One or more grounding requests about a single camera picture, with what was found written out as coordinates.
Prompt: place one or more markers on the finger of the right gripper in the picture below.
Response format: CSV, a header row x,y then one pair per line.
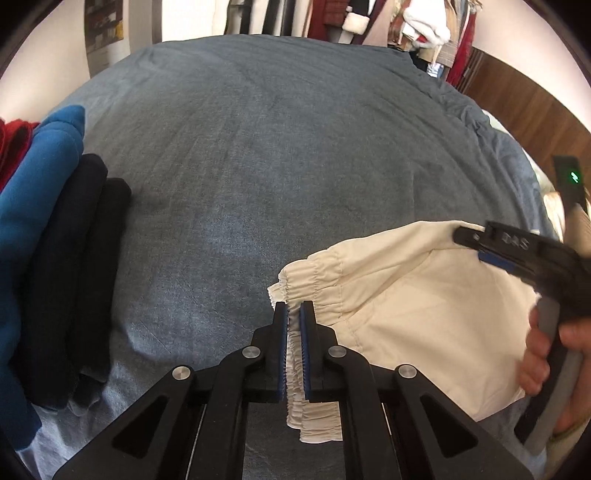
x,y
496,238
497,261

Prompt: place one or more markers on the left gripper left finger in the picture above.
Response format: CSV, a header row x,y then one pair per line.
x,y
191,423

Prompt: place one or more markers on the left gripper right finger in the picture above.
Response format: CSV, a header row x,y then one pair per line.
x,y
396,424

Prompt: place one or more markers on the cream white shorts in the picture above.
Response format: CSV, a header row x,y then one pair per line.
x,y
410,295

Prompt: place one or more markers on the person's right hand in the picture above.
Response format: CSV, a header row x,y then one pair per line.
x,y
555,373

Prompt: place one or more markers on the cream patterned pillow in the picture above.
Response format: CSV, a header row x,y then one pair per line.
x,y
555,212

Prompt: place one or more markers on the pale green pillow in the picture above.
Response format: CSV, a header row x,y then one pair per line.
x,y
540,175

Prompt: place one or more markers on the wooden headboard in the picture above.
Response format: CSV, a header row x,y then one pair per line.
x,y
542,125

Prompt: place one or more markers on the navy folded garment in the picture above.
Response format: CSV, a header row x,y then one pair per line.
x,y
59,264

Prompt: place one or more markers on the hanging clothes on rack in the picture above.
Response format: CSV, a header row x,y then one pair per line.
x,y
437,34

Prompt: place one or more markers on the black folded garment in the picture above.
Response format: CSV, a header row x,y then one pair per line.
x,y
97,294

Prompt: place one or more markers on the grey-blue duvet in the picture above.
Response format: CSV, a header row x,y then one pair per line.
x,y
245,153

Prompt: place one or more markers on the blue folded garment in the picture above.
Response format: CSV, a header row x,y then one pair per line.
x,y
27,202

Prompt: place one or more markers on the black cylindrical tower fan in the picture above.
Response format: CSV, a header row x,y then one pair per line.
x,y
286,17

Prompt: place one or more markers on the red folded garment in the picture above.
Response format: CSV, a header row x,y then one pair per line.
x,y
15,141

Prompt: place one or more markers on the arched wall shelf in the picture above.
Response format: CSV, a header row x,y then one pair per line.
x,y
103,31

